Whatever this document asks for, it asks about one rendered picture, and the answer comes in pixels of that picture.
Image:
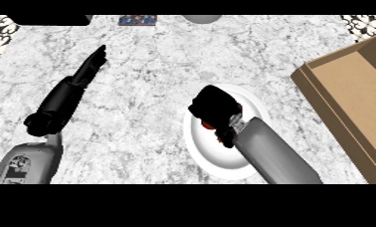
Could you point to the dark blue patterned box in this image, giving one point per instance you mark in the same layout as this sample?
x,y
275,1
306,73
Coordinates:
x,y
138,19

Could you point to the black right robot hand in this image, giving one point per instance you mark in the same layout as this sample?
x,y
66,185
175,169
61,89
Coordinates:
x,y
216,105

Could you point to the brown cardboard box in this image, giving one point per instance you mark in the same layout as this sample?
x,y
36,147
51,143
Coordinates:
x,y
343,105

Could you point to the black appliance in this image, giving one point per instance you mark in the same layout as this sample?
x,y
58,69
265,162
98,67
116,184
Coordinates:
x,y
49,19

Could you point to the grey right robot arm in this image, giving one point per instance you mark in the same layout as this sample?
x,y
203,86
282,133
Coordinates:
x,y
272,154

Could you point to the grey round bowl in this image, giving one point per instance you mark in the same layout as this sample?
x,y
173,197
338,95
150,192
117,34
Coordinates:
x,y
201,18

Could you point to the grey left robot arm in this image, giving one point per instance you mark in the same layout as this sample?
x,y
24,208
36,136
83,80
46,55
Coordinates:
x,y
27,164

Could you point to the white oval plate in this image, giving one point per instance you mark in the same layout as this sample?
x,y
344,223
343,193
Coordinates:
x,y
220,156

